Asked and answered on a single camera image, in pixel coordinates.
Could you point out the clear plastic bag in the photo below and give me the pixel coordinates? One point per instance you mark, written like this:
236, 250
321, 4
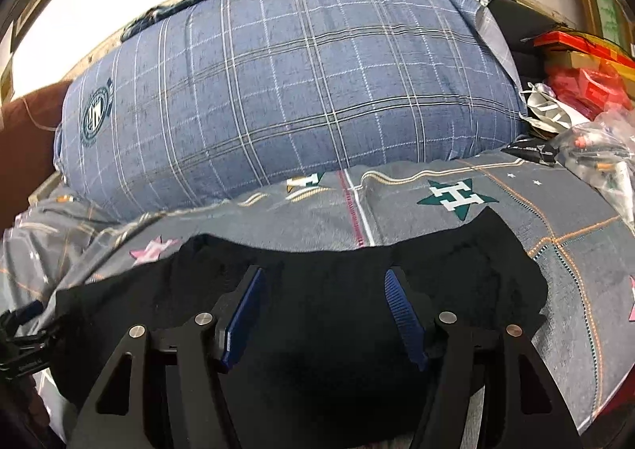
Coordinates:
605, 151

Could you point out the red flat box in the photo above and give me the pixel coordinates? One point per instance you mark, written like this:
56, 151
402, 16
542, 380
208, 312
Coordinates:
563, 39

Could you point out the blue plaid pillow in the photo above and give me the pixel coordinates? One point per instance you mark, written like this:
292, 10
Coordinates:
297, 82

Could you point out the black pants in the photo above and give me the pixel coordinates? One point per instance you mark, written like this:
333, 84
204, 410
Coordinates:
337, 330

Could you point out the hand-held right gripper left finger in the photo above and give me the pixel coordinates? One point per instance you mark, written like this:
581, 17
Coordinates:
243, 315

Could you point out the grey star-print bedsheet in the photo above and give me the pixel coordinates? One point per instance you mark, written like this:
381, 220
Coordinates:
545, 231

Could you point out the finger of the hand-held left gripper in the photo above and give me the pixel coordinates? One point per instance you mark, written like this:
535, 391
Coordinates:
22, 347

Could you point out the red plastic bag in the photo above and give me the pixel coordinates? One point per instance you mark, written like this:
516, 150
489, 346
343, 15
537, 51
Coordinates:
585, 82

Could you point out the brown pillow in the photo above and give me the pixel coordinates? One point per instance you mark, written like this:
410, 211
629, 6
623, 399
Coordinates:
25, 141

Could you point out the crumpled white paper bag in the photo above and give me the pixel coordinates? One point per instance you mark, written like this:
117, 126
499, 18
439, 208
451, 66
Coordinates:
550, 109

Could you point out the black pouch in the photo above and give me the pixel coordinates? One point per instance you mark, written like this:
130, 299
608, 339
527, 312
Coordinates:
531, 150

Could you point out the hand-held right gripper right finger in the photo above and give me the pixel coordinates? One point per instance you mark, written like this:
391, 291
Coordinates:
404, 315

